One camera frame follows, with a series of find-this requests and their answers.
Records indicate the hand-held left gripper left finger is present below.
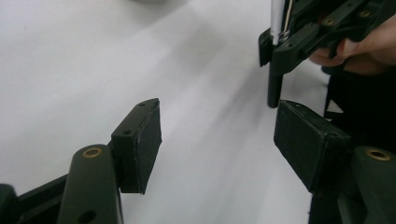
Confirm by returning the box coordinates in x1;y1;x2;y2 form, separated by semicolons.
110;97;163;196

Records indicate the black makeup brush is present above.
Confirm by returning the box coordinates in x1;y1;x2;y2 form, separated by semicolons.
266;0;294;109

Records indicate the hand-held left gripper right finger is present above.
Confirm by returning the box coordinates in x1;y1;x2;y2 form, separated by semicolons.
273;99;353;196

